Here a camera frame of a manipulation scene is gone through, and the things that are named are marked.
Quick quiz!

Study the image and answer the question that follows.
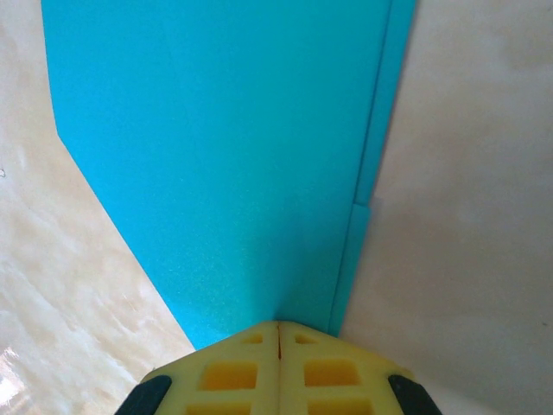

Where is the teal cloth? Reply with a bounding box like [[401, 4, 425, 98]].
[[41, 0, 418, 351]]

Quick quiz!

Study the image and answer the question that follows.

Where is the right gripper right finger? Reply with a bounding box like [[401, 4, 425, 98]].
[[280, 320, 433, 415]]

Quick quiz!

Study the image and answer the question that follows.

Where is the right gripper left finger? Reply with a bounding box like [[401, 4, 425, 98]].
[[123, 320, 280, 415]]

